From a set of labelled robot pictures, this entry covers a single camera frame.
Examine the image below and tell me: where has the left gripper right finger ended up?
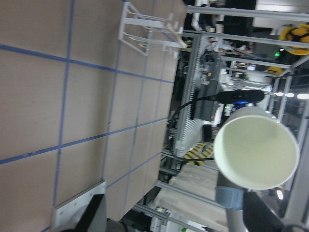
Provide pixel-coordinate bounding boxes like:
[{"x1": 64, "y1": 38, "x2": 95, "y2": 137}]
[{"x1": 243, "y1": 191, "x2": 309, "y2": 232}]

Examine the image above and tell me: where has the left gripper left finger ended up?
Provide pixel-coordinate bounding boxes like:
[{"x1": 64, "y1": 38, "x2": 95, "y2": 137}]
[{"x1": 55, "y1": 194, "x2": 107, "y2": 232}]

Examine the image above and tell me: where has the cream plastic cup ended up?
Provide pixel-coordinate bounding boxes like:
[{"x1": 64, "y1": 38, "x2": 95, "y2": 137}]
[{"x1": 213, "y1": 106, "x2": 300, "y2": 190}]

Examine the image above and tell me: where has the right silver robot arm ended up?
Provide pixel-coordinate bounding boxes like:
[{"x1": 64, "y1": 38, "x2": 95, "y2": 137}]
[{"x1": 215, "y1": 172, "x2": 247, "y2": 232}]

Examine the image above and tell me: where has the white wire cup rack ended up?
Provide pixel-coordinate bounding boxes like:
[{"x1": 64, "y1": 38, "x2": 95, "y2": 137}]
[{"x1": 118, "y1": 1, "x2": 187, "y2": 58}]

